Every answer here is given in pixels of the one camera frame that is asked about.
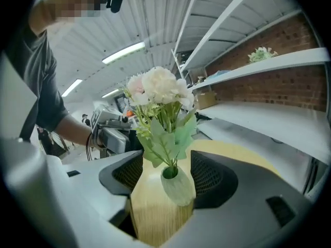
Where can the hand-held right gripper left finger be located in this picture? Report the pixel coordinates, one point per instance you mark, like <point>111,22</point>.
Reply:
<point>119,179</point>

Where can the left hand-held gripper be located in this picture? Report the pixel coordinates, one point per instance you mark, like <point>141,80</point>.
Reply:
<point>113,138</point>

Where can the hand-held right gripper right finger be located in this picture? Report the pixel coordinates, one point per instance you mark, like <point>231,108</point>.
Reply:
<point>245,190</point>

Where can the pale green vase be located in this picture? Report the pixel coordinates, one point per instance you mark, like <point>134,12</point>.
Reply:
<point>178,187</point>

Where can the pink white flowers bunch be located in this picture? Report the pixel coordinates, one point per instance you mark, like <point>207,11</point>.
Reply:
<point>160,86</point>

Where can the person's left forearm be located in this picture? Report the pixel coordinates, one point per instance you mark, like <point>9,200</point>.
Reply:
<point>75,130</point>

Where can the black monitor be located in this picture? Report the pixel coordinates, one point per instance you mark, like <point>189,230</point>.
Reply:
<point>120,102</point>

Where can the ceiling tube light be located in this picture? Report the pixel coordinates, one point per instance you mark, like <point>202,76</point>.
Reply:
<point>72,87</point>
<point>110,93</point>
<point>124,52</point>

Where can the round wooden table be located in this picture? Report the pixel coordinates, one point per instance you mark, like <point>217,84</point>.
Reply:
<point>155,216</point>

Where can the white metal shelving rack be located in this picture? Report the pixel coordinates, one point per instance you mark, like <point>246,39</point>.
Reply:
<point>258,117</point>

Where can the person's dark shirt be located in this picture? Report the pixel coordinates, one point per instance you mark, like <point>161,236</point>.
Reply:
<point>38,81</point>

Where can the open cardboard box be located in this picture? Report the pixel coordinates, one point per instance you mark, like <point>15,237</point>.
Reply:
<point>205,101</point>

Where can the turquoise plastic packet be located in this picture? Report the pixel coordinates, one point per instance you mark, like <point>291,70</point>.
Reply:
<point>218,74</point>

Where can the small white flower spray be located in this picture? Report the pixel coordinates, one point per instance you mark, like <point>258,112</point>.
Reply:
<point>261,55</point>

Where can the person's head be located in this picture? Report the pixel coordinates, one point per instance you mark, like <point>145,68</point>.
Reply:
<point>67,4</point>

